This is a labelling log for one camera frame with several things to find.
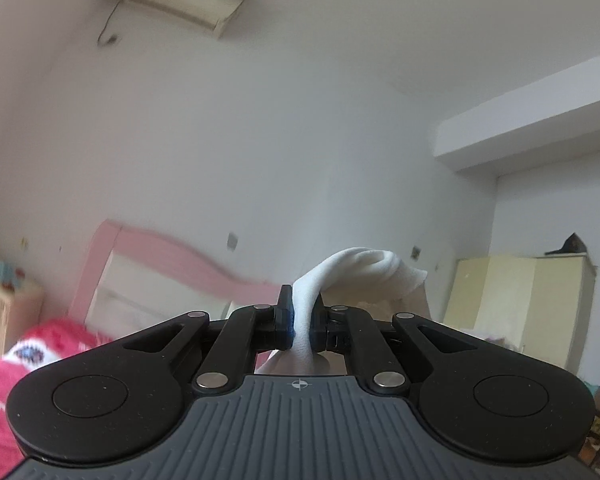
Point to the pink headboard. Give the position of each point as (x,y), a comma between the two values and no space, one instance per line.
(180,255)

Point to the cream nightstand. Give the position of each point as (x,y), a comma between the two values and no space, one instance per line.
(5,310)

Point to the white sweatshirt with orange outline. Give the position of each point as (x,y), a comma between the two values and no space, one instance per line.
(350,267)

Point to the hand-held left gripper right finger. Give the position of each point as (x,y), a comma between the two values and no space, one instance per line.
(318,322)

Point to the red floral blanket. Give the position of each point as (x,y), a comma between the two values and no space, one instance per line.
(0,410)

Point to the pale yellow wardrobe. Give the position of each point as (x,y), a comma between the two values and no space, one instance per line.
(520,305)

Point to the dark object on wardrobe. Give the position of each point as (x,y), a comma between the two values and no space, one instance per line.
(570,245)

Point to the wall socket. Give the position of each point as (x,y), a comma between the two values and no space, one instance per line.
(232,240)
(416,252)

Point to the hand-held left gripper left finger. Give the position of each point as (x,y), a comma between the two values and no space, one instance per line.
(286,322)

